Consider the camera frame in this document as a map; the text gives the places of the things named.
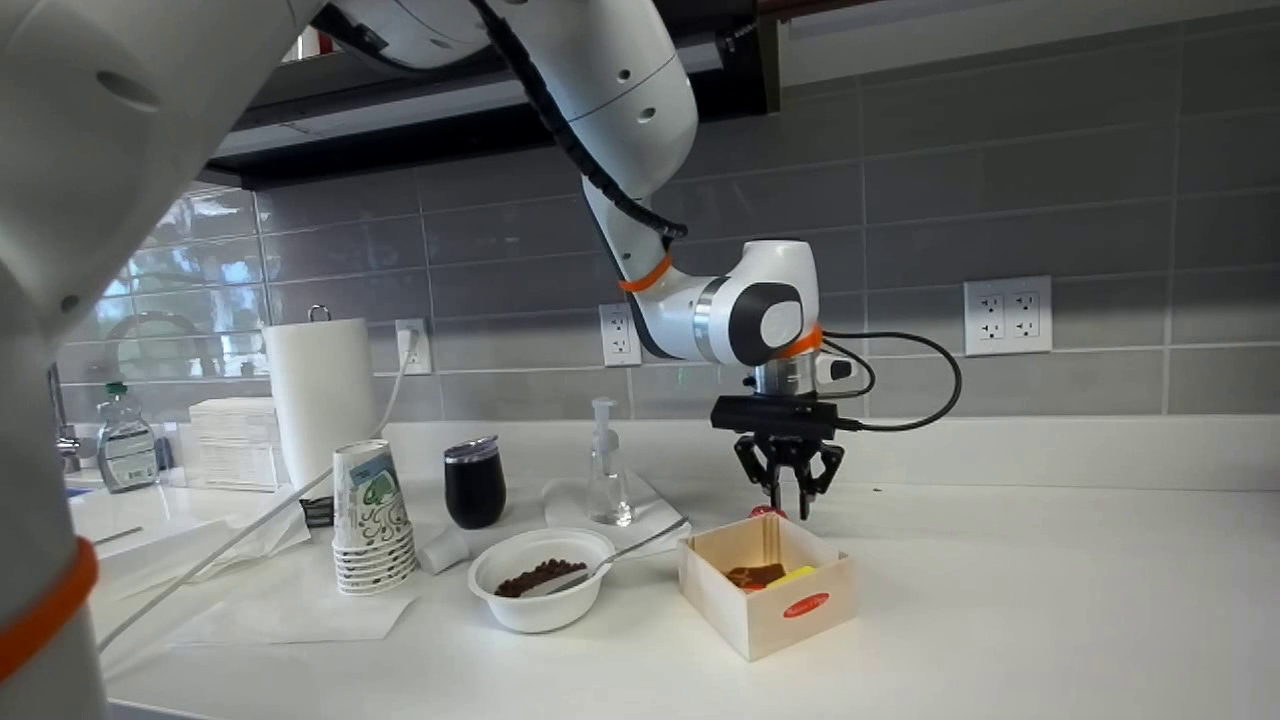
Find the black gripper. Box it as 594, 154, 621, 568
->
729, 422, 854, 523

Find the wooden box with red label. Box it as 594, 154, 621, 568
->
678, 508, 861, 669

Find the brown toy food piece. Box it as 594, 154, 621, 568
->
723, 560, 794, 597

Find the white plate under flask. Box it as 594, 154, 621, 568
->
542, 466, 691, 538

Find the metal spoon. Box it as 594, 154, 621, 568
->
525, 515, 691, 598

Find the clear soap dispenser bottle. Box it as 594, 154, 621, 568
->
583, 390, 641, 533

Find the brown food in bowl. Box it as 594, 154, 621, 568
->
491, 557, 594, 598

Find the white bowl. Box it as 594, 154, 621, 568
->
463, 523, 624, 636

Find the black tumbler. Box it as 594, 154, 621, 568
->
439, 434, 514, 533

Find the white outlet with plug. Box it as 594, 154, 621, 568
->
391, 315, 437, 378

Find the printed paper cup stack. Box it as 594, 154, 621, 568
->
330, 434, 424, 598

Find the white paper towel roll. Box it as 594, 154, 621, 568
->
261, 315, 385, 486

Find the clear water bottle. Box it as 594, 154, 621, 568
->
92, 378, 166, 495

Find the black camera cable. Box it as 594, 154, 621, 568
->
814, 326, 967, 441

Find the white single wall outlet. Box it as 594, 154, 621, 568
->
595, 299, 644, 373

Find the white double wall outlet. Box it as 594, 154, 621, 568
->
961, 274, 1058, 360

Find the black corrugated cable conduit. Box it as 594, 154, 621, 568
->
469, 0, 691, 247

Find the white power cable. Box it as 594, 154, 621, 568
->
92, 351, 419, 656

